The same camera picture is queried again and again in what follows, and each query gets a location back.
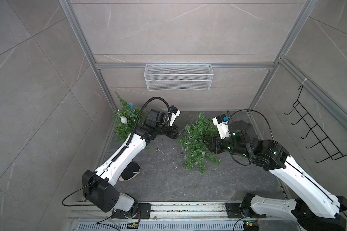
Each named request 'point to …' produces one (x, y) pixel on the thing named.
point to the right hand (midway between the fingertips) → (208, 139)
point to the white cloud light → (123, 120)
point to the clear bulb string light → (187, 148)
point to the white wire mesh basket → (179, 77)
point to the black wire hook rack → (333, 152)
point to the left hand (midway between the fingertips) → (181, 126)
